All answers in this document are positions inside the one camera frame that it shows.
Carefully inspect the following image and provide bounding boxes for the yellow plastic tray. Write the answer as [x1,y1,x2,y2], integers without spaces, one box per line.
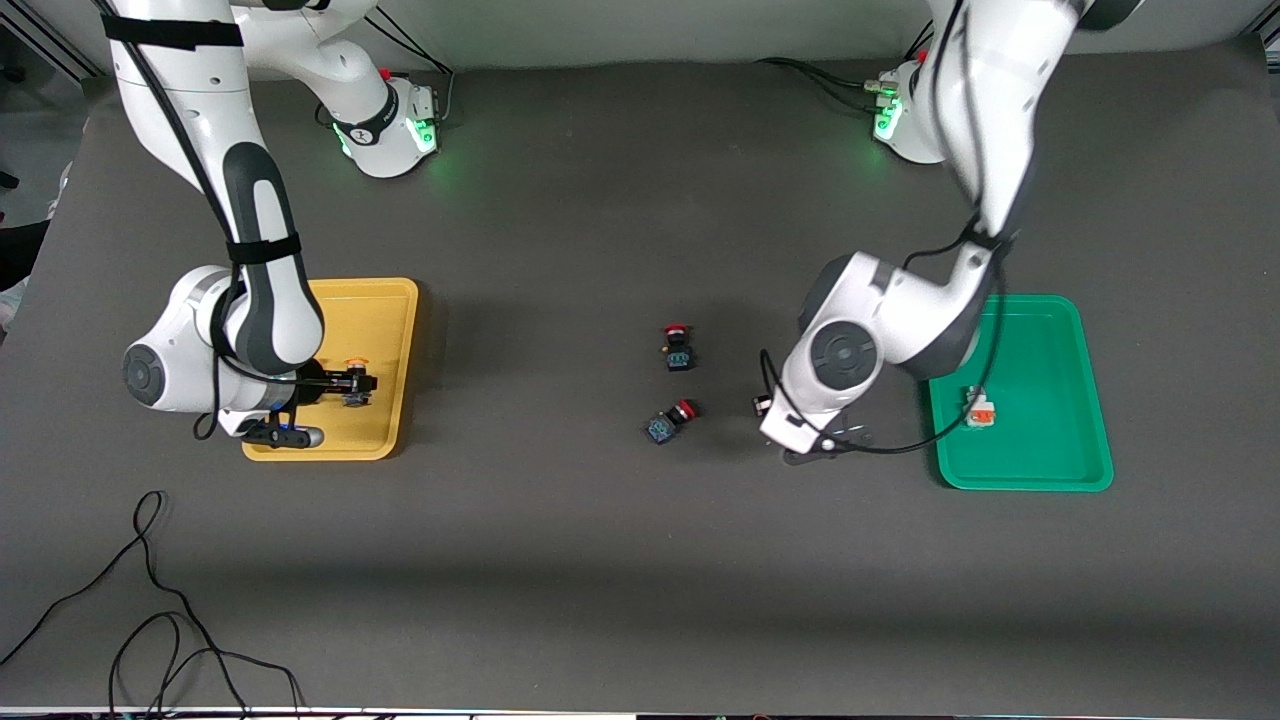
[241,278,421,463]

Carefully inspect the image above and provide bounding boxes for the green plastic tray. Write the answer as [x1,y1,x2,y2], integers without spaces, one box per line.
[922,293,1115,493]

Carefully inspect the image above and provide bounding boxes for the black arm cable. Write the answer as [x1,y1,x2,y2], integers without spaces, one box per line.
[95,0,301,442]
[757,0,1021,457]

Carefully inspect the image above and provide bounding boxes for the loose thin black cable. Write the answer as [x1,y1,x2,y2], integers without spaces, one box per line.
[0,490,304,720]

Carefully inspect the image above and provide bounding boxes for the black left base cables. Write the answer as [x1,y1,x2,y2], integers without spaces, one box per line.
[755,57,891,111]

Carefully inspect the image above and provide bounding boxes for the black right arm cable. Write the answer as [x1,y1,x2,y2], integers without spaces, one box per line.
[95,0,301,442]

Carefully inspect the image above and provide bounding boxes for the black cable strap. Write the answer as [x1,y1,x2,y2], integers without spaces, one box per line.
[224,234,303,265]
[100,12,246,49]

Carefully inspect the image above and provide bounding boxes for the black right base cables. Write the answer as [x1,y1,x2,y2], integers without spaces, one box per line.
[315,10,456,131]

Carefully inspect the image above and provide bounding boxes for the dark aluminium frame rail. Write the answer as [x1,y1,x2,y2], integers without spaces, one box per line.
[0,10,101,81]

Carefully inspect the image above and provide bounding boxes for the black base cables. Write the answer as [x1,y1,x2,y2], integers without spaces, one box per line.
[315,10,456,131]
[755,57,891,111]

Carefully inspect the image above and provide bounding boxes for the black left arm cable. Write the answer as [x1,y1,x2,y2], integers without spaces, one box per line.
[757,0,1021,457]

